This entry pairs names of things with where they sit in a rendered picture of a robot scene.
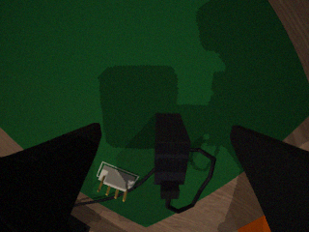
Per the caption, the green circuit board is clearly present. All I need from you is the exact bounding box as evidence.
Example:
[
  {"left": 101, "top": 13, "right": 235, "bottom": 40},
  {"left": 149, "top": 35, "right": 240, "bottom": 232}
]
[{"left": 0, "top": 0, "right": 309, "bottom": 228}]

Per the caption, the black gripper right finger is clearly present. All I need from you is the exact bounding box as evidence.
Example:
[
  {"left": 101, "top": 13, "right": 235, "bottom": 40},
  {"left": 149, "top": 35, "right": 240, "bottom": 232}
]
[{"left": 229, "top": 125, "right": 309, "bottom": 232}]

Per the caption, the black square panel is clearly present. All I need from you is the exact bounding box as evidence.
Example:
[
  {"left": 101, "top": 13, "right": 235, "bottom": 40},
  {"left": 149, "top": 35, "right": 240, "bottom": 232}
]
[{"left": 65, "top": 214, "right": 90, "bottom": 232}]

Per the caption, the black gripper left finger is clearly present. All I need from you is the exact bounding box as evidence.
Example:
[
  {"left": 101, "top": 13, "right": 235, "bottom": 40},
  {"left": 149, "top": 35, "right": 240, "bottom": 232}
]
[{"left": 0, "top": 123, "right": 101, "bottom": 232}]

